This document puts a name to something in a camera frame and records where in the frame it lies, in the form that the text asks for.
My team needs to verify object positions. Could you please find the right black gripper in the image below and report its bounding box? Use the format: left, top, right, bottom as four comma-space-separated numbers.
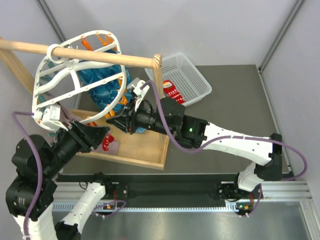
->
107, 96, 175, 137

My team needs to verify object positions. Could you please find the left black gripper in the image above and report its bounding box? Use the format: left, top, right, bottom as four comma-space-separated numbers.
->
42, 116, 111, 176

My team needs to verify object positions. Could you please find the red christmas sock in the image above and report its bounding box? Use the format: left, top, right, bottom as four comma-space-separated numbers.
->
163, 80, 186, 104
101, 133, 115, 152

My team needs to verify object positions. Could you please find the white round clip hanger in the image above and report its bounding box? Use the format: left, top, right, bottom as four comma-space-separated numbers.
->
31, 30, 132, 124

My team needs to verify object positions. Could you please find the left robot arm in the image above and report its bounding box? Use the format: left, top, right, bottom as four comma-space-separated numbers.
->
5, 120, 114, 240

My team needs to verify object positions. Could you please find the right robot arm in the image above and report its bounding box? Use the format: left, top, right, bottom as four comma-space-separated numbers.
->
106, 97, 283, 200

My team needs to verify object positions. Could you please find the orange clothes peg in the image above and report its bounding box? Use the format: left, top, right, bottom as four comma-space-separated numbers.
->
104, 110, 116, 119
87, 122, 98, 127
117, 76, 128, 105

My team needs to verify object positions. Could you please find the mauve grey cloth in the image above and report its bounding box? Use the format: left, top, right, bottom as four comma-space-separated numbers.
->
57, 102, 119, 156

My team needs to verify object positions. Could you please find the blue leaf-pattern cloth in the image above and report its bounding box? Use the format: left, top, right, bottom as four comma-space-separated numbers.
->
76, 48, 147, 135

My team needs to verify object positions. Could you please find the teal clothes peg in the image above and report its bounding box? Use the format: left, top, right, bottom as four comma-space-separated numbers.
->
37, 94, 51, 104

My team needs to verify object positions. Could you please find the white perforated plastic basket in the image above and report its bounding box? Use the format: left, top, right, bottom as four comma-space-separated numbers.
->
145, 52, 213, 107

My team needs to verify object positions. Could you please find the wooden hanging rack frame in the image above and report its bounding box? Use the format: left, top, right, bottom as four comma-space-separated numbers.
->
0, 39, 169, 170

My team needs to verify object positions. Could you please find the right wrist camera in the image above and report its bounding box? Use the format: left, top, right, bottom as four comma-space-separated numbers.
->
127, 77, 150, 112

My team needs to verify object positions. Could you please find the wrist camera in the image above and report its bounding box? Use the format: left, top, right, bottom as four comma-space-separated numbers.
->
32, 104, 68, 132
127, 77, 150, 112

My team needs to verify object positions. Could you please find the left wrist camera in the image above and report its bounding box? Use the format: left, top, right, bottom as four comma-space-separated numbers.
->
32, 104, 68, 132

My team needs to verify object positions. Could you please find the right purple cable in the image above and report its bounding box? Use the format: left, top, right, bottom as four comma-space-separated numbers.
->
139, 80, 308, 181

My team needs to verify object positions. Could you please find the purple cable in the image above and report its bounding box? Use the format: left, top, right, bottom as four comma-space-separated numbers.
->
139, 80, 308, 181
11, 111, 45, 240

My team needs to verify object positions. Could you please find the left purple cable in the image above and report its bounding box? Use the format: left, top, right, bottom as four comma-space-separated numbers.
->
11, 111, 45, 240

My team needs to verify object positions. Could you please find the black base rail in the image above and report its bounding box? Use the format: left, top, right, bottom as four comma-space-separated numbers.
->
54, 173, 259, 209

